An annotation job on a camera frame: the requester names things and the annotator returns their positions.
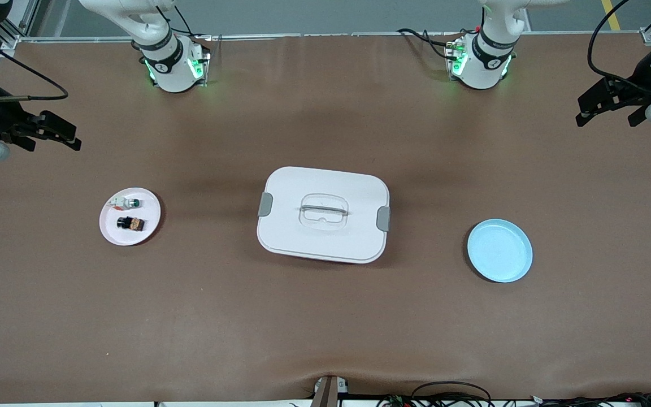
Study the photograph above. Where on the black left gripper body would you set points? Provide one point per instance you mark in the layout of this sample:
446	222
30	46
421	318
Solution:
640	81

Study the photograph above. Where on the black orange switch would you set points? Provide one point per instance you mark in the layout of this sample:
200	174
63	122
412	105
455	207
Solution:
130	224

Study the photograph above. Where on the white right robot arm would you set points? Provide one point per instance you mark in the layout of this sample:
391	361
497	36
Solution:
167	62

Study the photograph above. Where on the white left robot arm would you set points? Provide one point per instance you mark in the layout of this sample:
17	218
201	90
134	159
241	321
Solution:
486	56

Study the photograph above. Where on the white lidded storage box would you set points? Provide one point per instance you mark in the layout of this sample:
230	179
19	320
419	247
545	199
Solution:
322	226

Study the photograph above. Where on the white green circuit breaker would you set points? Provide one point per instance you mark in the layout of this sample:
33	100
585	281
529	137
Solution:
125	203

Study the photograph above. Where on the pink round plate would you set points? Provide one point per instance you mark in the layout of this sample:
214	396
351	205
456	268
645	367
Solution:
130	237

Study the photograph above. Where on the light blue round plate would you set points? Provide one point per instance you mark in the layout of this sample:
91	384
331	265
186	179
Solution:
499	251

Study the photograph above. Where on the brown camera mount bar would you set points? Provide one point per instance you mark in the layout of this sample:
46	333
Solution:
328	393

